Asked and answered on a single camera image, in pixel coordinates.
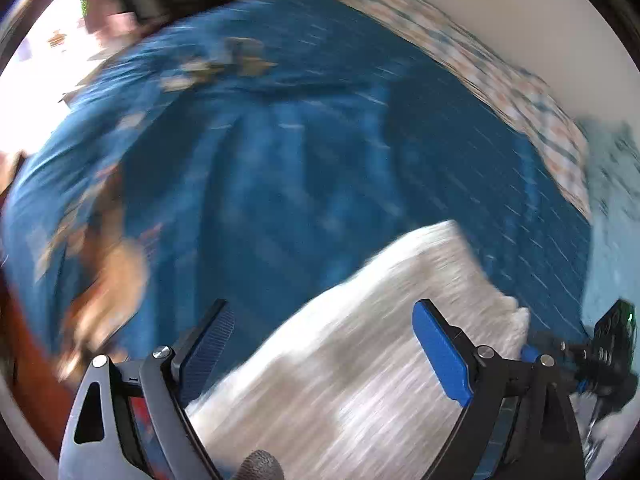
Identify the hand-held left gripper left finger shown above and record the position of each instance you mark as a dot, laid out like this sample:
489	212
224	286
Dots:
210	347

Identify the cream tweed jacket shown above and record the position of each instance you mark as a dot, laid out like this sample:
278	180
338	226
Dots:
350	360

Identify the light blue duvet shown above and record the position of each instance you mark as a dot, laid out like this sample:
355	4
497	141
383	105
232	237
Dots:
610	220

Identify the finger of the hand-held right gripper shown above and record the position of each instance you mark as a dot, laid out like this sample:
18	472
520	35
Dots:
560	347
585	386

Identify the person's left hand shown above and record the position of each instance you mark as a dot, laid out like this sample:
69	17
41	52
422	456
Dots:
261	466

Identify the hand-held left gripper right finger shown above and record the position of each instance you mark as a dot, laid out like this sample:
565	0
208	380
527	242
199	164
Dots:
442	355

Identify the bunch of wooden hangers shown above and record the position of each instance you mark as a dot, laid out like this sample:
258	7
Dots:
102	285

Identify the wooden clothes hanger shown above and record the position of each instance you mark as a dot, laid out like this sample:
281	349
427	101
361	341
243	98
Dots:
225	62

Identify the blue striped bed sheet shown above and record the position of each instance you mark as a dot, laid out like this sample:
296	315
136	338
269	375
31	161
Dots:
300	160

